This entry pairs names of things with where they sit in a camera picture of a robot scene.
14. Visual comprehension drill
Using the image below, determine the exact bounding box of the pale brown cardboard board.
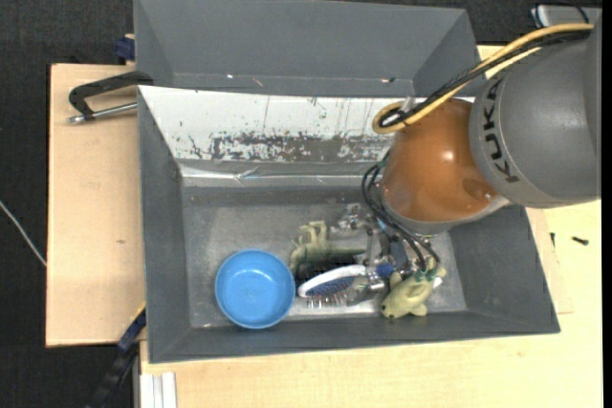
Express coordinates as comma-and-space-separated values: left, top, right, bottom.
45, 62, 147, 348

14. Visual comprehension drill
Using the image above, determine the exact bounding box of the white and blue hairbrush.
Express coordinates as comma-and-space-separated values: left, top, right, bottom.
296, 264, 390, 310

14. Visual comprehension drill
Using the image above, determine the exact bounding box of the blue bowl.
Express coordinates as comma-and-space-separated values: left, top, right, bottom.
214, 248, 296, 331

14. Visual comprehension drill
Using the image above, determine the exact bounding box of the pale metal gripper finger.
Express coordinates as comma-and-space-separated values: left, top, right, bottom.
344, 275, 387, 306
336, 203, 372, 233

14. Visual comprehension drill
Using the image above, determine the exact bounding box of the yellow-green toy fish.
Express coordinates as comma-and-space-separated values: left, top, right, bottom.
379, 256, 448, 320

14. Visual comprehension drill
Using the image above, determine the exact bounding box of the grey metal bin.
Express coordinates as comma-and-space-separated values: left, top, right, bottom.
132, 0, 562, 365

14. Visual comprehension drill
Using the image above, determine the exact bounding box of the green toy dinosaur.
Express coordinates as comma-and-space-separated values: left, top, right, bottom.
289, 221, 367, 276

